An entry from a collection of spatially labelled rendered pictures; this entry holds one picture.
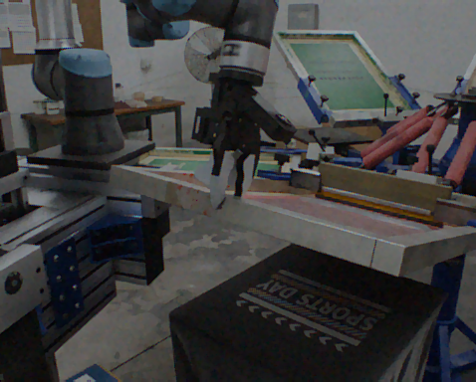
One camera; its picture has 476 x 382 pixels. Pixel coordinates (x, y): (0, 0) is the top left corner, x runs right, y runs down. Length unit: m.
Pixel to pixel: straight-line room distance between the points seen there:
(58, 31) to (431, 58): 4.64
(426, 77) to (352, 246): 4.95
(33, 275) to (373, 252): 0.49
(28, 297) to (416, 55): 5.12
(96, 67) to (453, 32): 4.64
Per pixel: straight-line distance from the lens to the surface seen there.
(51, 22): 1.25
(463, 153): 1.70
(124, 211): 1.11
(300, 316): 1.03
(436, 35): 5.48
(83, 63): 1.11
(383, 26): 5.70
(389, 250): 0.59
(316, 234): 0.63
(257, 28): 0.74
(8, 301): 0.74
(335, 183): 1.28
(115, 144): 1.14
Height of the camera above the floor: 1.51
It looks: 19 degrees down
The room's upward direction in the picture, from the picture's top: straight up
